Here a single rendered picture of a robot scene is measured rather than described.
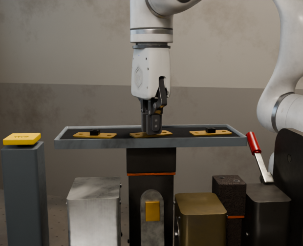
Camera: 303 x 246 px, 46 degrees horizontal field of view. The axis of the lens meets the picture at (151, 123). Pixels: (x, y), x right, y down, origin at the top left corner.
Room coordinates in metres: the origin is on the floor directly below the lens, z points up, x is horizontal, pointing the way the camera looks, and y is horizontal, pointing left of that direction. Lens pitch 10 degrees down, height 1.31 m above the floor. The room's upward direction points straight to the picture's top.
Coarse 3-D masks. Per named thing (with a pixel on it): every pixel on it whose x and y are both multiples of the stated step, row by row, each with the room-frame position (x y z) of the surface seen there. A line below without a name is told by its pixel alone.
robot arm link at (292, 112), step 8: (288, 96) 0.96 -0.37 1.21; (296, 96) 0.95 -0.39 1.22; (280, 104) 0.95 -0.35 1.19; (288, 104) 0.93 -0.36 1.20; (296, 104) 0.92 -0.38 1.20; (280, 112) 0.94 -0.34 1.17; (288, 112) 0.92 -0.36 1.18; (296, 112) 0.90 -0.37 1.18; (280, 120) 0.94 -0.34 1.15; (288, 120) 0.91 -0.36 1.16; (296, 120) 0.89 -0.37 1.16; (280, 128) 0.95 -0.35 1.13; (296, 128) 0.89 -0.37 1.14; (272, 160) 0.97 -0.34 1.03; (272, 168) 0.96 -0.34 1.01; (272, 176) 0.96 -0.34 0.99
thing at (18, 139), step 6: (6, 138) 0.69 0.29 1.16; (12, 138) 0.69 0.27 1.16; (18, 138) 0.69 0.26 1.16; (24, 138) 0.69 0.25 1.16; (30, 138) 0.69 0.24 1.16; (36, 138) 0.70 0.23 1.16; (6, 144) 0.68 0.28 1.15; (12, 144) 0.68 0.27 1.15; (18, 144) 0.68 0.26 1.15; (24, 144) 0.68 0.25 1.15; (30, 144) 0.68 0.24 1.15
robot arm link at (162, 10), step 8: (152, 0) 0.64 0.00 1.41; (160, 0) 0.62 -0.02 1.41; (168, 0) 0.61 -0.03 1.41; (176, 0) 0.61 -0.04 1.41; (184, 0) 0.62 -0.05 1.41; (192, 0) 0.63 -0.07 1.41; (200, 0) 0.65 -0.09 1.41; (152, 8) 0.66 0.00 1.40; (160, 8) 0.64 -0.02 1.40; (168, 8) 0.62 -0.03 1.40; (176, 8) 0.62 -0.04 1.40; (184, 8) 0.63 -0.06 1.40
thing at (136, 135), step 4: (140, 132) 0.73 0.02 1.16; (144, 132) 0.73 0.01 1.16; (164, 132) 0.73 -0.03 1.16; (168, 132) 0.73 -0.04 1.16; (132, 136) 0.70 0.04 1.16; (136, 136) 0.69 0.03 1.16; (140, 136) 0.69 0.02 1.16; (144, 136) 0.69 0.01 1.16; (148, 136) 0.69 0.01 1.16; (152, 136) 0.70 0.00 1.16; (156, 136) 0.70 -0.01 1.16
